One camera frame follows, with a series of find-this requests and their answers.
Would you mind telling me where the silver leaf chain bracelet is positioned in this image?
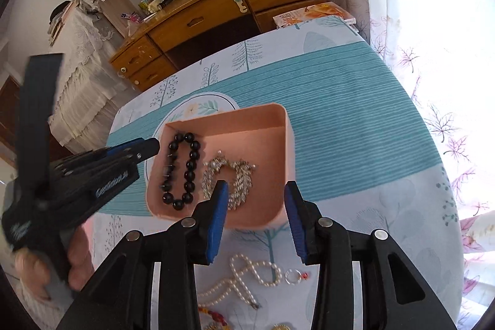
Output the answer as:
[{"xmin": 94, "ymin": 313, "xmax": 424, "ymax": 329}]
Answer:
[{"xmin": 200, "ymin": 150, "xmax": 258, "ymax": 211}]

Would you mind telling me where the black bead bracelet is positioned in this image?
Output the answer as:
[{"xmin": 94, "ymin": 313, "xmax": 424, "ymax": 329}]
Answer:
[{"xmin": 159, "ymin": 132, "xmax": 201, "ymax": 211}]

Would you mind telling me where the silver ring red stone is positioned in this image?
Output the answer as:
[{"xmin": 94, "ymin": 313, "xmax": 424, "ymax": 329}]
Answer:
[{"xmin": 284, "ymin": 269, "xmax": 310, "ymax": 285}]

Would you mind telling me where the small pearl necklace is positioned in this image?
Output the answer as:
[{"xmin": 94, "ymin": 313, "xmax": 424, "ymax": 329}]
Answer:
[{"xmin": 197, "ymin": 253, "xmax": 284, "ymax": 311}]

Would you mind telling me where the pink plastic jewelry tray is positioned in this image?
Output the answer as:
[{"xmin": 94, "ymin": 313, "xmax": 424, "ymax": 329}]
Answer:
[{"xmin": 146, "ymin": 104, "xmax": 295, "ymax": 230}]

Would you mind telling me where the red cord bead bracelet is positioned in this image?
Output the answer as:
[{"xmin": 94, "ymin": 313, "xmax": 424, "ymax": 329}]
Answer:
[{"xmin": 197, "ymin": 306, "xmax": 231, "ymax": 330}]

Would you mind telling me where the gold round brooch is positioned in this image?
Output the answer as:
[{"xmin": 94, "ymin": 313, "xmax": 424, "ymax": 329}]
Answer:
[{"xmin": 271, "ymin": 323, "xmax": 291, "ymax": 330}]

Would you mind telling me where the person's left hand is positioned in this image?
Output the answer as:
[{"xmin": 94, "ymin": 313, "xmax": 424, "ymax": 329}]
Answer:
[{"xmin": 14, "ymin": 226, "xmax": 94, "ymax": 302}]

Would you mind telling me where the white lace covered piano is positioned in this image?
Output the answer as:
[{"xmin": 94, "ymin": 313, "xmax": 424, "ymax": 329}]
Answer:
[{"xmin": 49, "ymin": 0, "xmax": 139, "ymax": 154}]

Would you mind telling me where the tree pattern tablecloth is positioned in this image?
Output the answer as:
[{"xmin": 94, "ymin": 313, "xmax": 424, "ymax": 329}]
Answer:
[{"xmin": 92, "ymin": 18, "xmax": 463, "ymax": 329}]

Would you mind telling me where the brown wooden door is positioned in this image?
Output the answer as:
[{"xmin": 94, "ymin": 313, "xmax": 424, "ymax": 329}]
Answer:
[{"xmin": 0, "ymin": 76, "xmax": 73, "ymax": 168}]

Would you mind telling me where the wooden desk with drawers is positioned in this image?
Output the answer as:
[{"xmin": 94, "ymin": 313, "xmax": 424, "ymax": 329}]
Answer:
[{"xmin": 110, "ymin": 0, "xmax": 327, "ymax": 91}]

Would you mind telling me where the magazine on stool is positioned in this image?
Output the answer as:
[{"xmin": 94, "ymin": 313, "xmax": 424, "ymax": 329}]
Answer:
[{"xmin": 273, "ymin": 2, "xmax": 356, "ymax": 28}]

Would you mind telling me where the floral white curtain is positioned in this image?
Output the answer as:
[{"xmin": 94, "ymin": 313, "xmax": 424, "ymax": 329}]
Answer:
[{"xmin": 368, "ymin": 0, "xmax": 494, "ymax": 329}]

